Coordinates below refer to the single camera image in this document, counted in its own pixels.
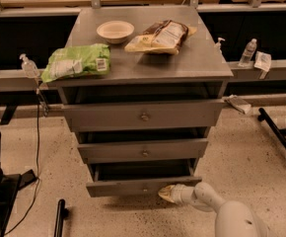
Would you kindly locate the grey middle drawer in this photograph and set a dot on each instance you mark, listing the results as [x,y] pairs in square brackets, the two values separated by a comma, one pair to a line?
[135,151]

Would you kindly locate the grey top drawer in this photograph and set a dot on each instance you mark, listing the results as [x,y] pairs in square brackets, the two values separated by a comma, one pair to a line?
[142,115]

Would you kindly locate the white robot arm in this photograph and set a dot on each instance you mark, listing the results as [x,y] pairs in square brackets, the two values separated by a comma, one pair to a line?
[233,218]

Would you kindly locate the right sanitizer pump bottle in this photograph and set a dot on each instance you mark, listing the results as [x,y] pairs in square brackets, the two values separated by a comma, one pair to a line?
[218,44]

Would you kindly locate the left sanitizer pump bottle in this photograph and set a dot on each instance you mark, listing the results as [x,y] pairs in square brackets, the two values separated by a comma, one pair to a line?
[29,67]

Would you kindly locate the clear water bottle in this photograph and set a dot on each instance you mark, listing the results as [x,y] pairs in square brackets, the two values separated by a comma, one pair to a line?
[248,53]

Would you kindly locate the white paper packet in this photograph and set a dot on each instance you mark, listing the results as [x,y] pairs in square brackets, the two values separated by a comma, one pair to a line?
[263,63]

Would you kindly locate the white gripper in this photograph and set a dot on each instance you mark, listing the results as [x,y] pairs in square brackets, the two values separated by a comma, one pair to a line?
[179,194]

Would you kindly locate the folded grey cloth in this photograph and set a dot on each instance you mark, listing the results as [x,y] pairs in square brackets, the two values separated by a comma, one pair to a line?
[238,103]

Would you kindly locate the grey drawer cabinet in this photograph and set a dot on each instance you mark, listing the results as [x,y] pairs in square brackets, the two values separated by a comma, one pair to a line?
[198,72]

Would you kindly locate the brown yellow snack bag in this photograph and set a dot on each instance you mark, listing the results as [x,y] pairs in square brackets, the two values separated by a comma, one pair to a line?
[163,37]

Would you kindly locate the white paper bowl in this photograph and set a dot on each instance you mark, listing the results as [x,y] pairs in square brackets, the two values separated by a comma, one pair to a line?
[115,32]

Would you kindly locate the grey drawer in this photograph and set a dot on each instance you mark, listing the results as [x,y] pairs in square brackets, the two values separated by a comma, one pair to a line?
[142,115]
[140,178]
[135,151]

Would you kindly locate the sanitizer pump bottle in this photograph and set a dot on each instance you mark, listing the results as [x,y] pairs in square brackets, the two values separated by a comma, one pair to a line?
[29,67]
[218,44]

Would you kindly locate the grey bottom drawer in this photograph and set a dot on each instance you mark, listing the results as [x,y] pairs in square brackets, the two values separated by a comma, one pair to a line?
[140,178]

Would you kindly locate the black bar bottom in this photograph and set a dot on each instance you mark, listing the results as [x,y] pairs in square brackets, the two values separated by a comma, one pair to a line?
[61,214]

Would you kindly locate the green chip bag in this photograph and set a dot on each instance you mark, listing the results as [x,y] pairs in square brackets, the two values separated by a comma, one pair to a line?
[77,61]

